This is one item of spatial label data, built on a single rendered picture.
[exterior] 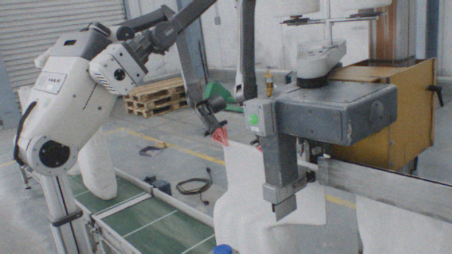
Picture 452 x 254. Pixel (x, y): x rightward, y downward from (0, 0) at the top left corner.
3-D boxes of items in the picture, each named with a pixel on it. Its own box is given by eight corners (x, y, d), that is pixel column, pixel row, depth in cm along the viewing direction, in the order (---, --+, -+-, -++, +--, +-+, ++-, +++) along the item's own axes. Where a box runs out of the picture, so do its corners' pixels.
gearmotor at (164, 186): (137, 193, 305) (134, 176, 300) (153, 186, 314) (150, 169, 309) (156, 204, 282) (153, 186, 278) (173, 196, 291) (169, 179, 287)
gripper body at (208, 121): (229, 122, 157) (218, 109, 159) (210, 130, 151) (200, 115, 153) (223, 131, 162) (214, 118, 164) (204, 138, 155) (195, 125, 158)
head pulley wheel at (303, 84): (290, 87, 111) (289, 78, 111) (309, 80, 117) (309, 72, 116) (315, 89, 105) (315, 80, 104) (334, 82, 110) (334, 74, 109)
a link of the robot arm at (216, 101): (187, 102, 165) (188, 93, 157) (210, 90, 169) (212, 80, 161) (203, 124, 162) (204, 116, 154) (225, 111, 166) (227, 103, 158)
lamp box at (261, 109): (246, 132, 107) (242, 101, 105) (257, 128, 110) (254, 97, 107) (265, 136, 102) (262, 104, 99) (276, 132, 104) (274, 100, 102)
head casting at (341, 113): (263, 183, 115) (253, 87, 106) (313, 156, 130) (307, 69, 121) (352, 214, 93) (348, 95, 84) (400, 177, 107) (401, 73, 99)
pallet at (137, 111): (126, 112, 710) (124, 105, 706) (180, 97, 779) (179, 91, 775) (146, 118, 647) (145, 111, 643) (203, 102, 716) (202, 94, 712)
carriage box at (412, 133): (321, 161, 134) (316, 74, 125) (371, 134, 155) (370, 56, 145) (388, 179, 116) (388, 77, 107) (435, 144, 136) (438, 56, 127)
